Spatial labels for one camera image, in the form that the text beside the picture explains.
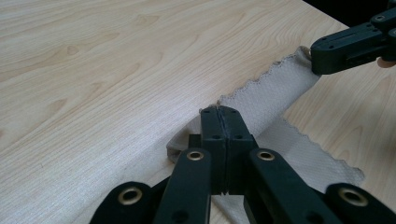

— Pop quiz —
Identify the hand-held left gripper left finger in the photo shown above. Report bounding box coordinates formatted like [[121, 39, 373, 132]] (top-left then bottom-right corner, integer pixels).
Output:
[[188, 105, 227, 195]]

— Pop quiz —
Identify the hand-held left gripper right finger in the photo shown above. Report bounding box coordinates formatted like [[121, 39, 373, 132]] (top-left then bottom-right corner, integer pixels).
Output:
[[219, 105, 260, 194]]

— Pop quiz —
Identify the beige cloth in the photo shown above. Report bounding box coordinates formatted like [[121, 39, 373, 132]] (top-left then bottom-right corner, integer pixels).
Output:
[[166, 46, 365, 224]]

